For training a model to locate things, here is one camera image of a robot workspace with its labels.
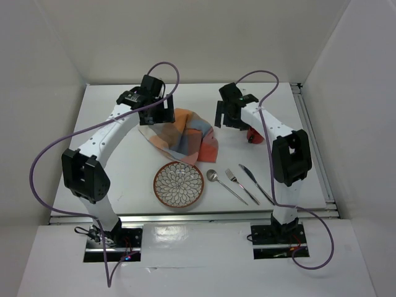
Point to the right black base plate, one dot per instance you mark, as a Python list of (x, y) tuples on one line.
[(268, 235)]

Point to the red mug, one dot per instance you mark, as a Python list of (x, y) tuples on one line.
[(253, 137)]

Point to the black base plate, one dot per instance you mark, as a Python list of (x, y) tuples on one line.
[(268, 235), (133, 236)]

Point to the floral patterned ceramic plate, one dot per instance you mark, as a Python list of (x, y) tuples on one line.
[(178, 185)]

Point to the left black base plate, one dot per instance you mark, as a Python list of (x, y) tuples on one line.
[(133, 236)]

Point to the silver table knife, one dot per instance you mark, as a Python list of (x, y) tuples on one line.
[(254, 180)]

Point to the checkered orange blue cloth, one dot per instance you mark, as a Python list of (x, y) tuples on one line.
[(188, 139)]

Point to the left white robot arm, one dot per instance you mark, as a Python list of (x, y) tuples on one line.
[(83, 169)]

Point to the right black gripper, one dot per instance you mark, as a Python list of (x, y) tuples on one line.
[(222, 108)]

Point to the silver fork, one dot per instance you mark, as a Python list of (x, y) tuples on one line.
[(233, 178)]

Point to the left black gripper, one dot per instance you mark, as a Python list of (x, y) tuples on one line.
[(166, 114)]

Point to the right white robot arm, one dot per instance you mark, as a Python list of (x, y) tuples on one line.
[(289, 153)]

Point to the right aluminium rail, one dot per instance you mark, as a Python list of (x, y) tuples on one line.
[(296, 89)]

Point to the aluminium rail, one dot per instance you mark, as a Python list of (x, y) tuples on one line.
[(196, 217), (296, 89)]

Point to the silver spoon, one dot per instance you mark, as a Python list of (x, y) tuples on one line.
[(213, 177)]

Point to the front aluminium rail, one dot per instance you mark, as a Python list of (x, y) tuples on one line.
[(196, 217)]

